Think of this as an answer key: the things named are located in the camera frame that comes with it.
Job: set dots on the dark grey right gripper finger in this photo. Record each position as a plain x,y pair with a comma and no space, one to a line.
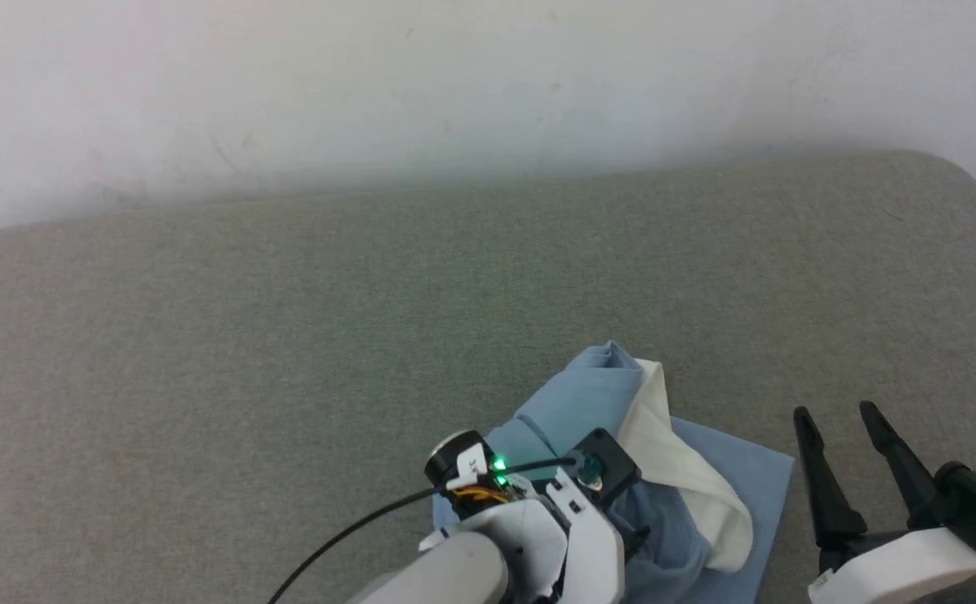
832,503
903,466

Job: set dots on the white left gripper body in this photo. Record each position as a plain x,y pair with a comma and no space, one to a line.
593,554

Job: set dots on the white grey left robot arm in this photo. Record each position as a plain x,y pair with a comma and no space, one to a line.
471,570

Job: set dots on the light blue white garment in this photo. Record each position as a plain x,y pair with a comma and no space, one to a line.
580,403

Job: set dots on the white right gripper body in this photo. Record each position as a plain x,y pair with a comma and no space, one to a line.
907,570

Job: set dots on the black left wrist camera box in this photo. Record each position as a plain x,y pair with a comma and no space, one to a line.
610,457

